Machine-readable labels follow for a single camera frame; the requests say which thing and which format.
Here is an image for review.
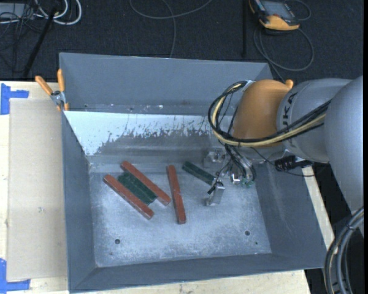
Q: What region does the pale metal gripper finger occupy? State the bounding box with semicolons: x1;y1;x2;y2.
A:
212;181;226;207
204;183;217;207

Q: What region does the dark green flat block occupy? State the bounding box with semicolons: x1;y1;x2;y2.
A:
182;160;217;186
117;171;158;206

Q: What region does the red-brown flat block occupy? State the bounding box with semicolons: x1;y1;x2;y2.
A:
166;164;187;225
102;173;155;221
120;160;172;207

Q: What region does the grey metal bin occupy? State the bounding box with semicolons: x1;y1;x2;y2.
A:
58;52;329;293

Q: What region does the pale flat board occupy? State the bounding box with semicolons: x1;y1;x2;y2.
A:
6;98;69;282

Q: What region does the black cylinder on white bracket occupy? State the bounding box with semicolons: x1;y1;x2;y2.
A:
274;154;314;173

